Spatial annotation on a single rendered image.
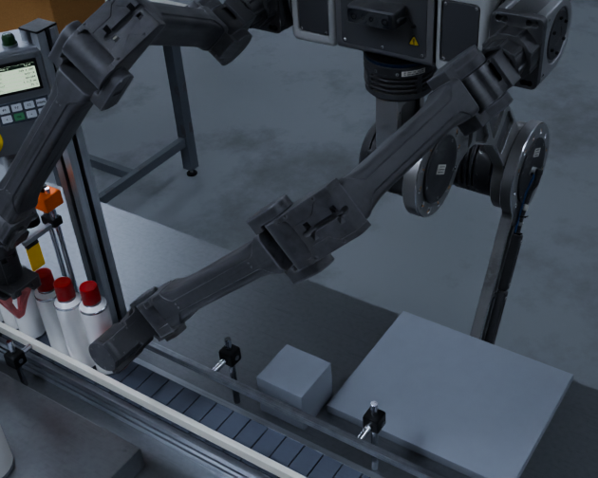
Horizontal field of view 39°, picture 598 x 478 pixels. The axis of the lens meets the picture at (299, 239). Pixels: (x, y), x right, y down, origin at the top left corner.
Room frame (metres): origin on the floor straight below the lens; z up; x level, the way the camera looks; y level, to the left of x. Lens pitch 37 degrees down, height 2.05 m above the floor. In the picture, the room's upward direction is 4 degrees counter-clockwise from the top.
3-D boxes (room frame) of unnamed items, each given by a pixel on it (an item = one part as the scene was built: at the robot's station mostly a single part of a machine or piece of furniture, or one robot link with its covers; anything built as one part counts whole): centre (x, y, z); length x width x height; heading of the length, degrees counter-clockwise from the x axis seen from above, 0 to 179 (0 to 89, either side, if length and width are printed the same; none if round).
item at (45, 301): (1.24, 0.47, 0.98); 0.05 x 0.05 x 0.20
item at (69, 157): (1.38, 0.41, 1.16); 0.04 x 0.04 x 0.67; 54
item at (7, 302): (1.22, 0.54, 1.05); 0.07 x 0.07 x 0.09; 53
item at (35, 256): (1.28, 0.49, 1.09); 0.03 x 0.01 x 0.06; 144
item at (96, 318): (1.19, 0.38, 0.98); 0.05 x 0.05 x 0.20
